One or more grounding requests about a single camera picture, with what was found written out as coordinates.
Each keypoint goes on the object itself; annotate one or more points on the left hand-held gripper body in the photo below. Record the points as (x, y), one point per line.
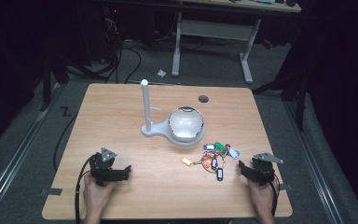
(101, 169)

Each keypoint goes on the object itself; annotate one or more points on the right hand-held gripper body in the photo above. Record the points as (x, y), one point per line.
(262, 172)

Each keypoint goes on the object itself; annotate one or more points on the person's right hand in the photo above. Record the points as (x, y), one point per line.
(264, 197)

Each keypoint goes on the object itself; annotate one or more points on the person's left hand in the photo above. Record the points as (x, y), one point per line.
(96, 196)

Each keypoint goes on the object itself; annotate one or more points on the grey tape patch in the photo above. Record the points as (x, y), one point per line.
(285, 187)
(52, 192)

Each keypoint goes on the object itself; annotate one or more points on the bunch of coloured key tags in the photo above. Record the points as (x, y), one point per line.
(213, 161)

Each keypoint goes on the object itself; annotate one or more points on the white stand with pole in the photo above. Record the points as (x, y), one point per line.
(146, 105)

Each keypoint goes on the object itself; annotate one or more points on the white bowl with dark rim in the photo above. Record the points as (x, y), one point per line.
(185, 124)

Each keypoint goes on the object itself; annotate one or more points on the black metal stand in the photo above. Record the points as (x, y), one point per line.
(46, 84)
(300, 102)

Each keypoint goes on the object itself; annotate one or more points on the crumpled white paper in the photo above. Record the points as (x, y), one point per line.
(161, 73)

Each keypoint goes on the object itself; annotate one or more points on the small red object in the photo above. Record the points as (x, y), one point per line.
(267, 44)

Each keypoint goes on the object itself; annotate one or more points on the desk with white legs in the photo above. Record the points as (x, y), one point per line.
(214, 30)

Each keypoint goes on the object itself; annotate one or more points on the metal floor rail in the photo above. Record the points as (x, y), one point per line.
(313, 165)
(18, 155)

